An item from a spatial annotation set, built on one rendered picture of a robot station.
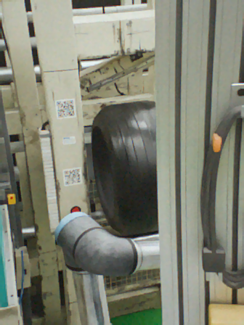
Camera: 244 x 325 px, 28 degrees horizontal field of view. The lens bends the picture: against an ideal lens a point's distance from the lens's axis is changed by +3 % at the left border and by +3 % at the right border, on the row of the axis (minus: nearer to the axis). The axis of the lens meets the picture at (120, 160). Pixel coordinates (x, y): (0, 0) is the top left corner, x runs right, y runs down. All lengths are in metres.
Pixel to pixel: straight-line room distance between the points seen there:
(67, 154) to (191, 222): 1.19
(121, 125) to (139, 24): 0.49
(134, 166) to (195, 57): 1.16
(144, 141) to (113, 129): 0.14
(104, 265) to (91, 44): 1.12
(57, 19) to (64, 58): 0.13
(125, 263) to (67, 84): 0.83
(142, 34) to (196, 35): 1.48
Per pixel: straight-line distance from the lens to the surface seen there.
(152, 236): 2.15
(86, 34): 2.14
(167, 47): 0.74
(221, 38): 0.74
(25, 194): 2.84
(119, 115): 1.97
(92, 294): 1.48
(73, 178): 2.01
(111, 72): 2.34
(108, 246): 1.29
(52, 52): 1.86
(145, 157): 1.87
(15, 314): 1.29
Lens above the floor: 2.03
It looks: 22 degrees down
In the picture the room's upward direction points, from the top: 3 degrees counter-clockwise
